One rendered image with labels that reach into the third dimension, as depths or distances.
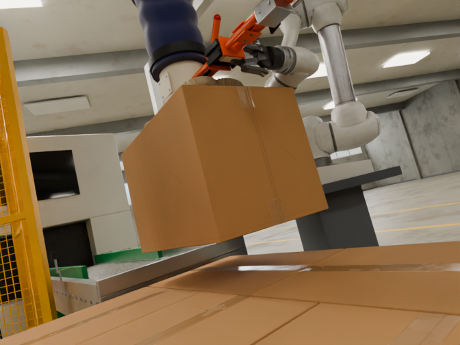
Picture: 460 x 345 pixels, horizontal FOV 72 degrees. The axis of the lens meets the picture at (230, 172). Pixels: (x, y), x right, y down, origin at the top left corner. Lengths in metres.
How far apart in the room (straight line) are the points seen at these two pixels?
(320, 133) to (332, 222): 0.42
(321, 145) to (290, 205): 0.70
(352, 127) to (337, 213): 0.40
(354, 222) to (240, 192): 0.83
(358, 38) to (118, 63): 5.12
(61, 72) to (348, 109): 5.33
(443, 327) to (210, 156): 0.55
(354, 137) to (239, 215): 0.91
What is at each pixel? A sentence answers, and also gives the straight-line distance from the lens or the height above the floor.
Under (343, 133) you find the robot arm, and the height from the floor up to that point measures 0.95.
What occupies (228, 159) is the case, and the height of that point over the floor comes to 0.86.
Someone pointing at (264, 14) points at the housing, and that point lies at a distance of 0.87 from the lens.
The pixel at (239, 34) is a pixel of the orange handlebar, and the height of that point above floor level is 1.19.
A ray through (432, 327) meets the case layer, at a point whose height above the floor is 0.54.
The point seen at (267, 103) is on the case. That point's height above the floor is 1.02.
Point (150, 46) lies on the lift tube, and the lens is 1.23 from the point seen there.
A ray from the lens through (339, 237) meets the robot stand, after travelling 1.50.
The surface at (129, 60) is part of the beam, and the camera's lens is 6.26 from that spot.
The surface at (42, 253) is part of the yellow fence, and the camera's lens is 2.03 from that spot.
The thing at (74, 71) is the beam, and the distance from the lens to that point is 6.25.
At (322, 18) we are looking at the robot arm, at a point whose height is 1.49.
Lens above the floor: 0.73
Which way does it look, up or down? 7 degrees up
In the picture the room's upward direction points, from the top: 14 degrees counter-clockwise
